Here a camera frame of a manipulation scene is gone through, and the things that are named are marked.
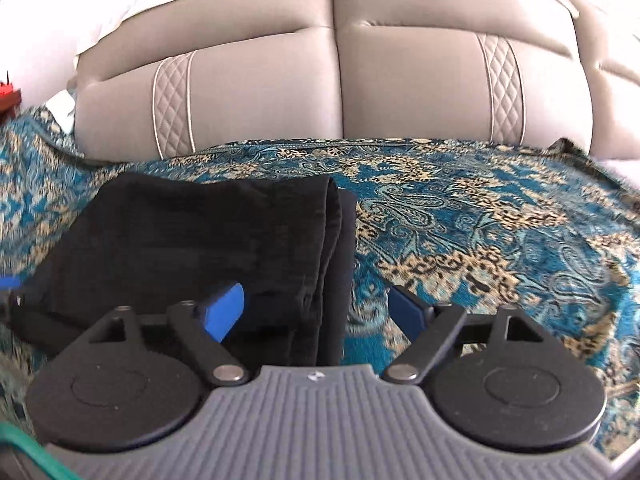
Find black pants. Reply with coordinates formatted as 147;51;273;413
1;174;357;368

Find blue paisley sofa throw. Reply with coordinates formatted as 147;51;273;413
0;105;640;461

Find dark wooden cabinet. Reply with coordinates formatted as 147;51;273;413
0;73;22;125

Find beige leather sofa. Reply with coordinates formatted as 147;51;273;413
74;0;639;162

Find green cable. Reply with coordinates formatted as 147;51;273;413
0;421;84;480

